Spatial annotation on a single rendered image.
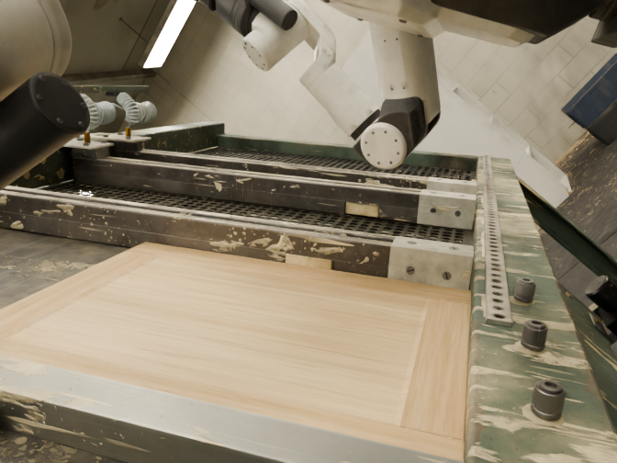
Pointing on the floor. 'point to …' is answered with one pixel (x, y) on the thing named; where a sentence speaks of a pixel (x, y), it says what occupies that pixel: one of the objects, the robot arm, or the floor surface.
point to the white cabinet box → (469, 129)
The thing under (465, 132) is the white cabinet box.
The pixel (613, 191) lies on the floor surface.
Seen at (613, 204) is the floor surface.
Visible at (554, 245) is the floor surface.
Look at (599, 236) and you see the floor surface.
